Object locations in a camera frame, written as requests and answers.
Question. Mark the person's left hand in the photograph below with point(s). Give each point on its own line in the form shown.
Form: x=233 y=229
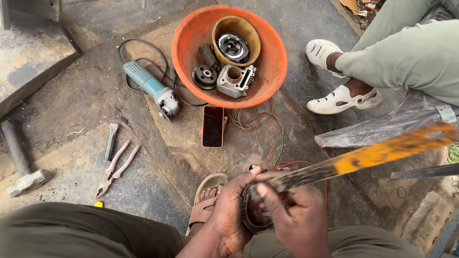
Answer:
x=229 y=211

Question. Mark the person's right hand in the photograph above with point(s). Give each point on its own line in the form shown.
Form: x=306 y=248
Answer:
x=303 y=218

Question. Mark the round dark toothed engine part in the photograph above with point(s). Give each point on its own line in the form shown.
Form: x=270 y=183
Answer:
x=256 y=215

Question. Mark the long orange painted metal file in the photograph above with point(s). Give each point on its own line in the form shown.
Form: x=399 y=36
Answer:
x=373 y=154

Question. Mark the person's brown sandal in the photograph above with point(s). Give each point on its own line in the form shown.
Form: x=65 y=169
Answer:
x=202 y=211

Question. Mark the small shiny metal nut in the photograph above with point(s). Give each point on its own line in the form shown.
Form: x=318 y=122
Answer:
x=252 y=167

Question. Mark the phone in orange case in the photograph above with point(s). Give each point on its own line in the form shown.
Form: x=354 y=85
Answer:
x=212 y=127

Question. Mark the white perforated clog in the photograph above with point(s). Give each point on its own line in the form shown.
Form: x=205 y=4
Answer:
x=337 y=104
x=319 y=52

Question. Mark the grey finned engine cylinder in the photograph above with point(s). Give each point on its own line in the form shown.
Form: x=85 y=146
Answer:
x=233 y=83

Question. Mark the small yellow plastic piece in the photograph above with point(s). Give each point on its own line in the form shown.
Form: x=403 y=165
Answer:
x=98 y=204

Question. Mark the flat dark metal blade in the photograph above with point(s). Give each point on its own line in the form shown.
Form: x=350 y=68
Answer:
x=426 y=172

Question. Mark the dark round gear plate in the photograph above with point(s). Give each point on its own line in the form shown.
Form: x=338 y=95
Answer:
x=204 y=76

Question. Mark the small grey metal wrench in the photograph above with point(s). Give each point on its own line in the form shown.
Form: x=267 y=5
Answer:
x=110 y=141

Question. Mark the teal angle grinder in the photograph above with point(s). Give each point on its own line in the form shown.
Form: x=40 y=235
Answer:
x=149 y=83

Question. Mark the person's olive trousers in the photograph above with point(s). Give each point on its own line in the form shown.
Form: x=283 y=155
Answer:
x=79 y=233

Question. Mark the orange plastic basin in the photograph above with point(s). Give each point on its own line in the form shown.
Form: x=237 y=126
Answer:
x=186 y=57

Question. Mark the black clutch assembly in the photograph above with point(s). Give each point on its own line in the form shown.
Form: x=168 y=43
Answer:
x=233 y=47

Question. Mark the yellow plastic bowl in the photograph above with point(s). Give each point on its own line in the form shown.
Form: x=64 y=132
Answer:
x=229 y=25

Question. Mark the heavy grey sledge hammer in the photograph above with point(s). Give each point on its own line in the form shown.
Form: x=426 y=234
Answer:
x=21 y=161

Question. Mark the heap of paper litter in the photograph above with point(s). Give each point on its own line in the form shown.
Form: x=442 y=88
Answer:
x=362 y=7

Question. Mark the small metal bracket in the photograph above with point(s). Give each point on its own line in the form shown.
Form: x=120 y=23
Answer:
x=446 y=114

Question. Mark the grey metal frame piece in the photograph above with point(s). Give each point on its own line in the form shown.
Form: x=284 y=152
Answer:
x=32 y=7

